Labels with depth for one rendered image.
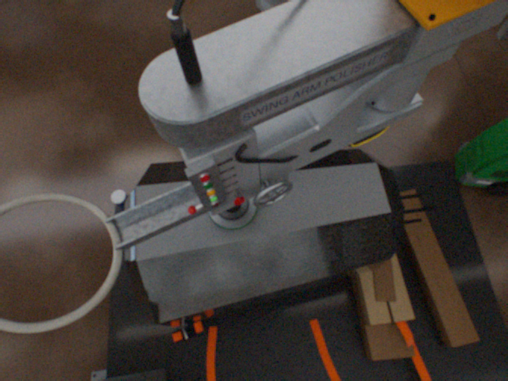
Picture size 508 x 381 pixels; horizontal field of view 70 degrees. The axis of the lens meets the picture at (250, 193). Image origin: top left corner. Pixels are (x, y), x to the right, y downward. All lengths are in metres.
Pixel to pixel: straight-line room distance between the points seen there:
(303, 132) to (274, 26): 0.33
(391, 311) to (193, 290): 1.12
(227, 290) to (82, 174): 1.67
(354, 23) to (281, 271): 1.09
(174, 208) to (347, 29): 0.85
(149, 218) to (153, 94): 0.65
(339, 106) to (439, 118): 2.05
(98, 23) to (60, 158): 1.37
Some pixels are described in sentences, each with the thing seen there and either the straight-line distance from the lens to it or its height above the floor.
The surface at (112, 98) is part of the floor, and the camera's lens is 3.27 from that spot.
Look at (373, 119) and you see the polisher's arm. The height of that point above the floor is 1.29.
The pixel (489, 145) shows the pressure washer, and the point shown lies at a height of 0.37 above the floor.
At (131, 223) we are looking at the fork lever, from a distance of 1.43.
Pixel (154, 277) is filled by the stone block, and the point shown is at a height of 0.80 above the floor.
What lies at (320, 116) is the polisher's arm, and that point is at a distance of 1.13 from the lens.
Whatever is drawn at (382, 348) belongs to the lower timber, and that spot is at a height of 0.15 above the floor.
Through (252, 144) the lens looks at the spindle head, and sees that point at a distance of 0.98.
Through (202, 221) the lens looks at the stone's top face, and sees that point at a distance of 1.63.
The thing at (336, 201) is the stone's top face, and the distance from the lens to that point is 1.65.
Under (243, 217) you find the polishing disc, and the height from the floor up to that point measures 0.92.
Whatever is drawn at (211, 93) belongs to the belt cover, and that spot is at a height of 1.74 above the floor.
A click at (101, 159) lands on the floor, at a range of 3.00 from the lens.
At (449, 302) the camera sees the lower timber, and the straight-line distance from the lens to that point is 2.49.
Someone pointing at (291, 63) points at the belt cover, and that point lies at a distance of 0.88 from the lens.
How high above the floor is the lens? 2.39
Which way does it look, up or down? 68 degrees down
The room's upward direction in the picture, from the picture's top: 9 degrees counter-clockwise
